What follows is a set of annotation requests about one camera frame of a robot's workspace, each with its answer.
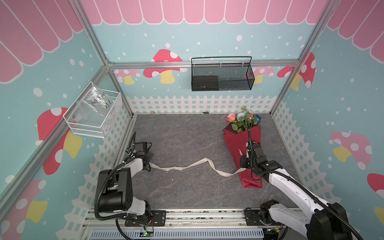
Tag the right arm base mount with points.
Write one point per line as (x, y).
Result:
(257, 217)

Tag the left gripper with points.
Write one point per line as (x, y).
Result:
(149, 155)

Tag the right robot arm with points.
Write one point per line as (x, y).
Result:
(317, 218)

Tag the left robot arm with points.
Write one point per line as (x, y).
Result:
(114, 194)

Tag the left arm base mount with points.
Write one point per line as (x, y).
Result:
(158, 220)

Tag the black box in basket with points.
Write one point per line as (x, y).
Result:
(205, 83)

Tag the light blue fake flower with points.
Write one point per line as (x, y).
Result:
(242, 124)

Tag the white wire basket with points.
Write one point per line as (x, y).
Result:
(91, 125)

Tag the dark red wrapping paper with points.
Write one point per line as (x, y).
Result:
(237, 144)

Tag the dark blue fake rose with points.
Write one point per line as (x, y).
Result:
(257, 120)

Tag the cream ribbon strip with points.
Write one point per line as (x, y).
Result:
(202, 161)

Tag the clear plastic bag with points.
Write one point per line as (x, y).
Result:
(96, 101)

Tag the pink orange fake rose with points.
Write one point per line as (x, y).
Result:
(231, 118)

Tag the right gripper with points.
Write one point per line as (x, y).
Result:
(254, 153)

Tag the black wire mesh basket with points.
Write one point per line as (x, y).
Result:
(234, 73)

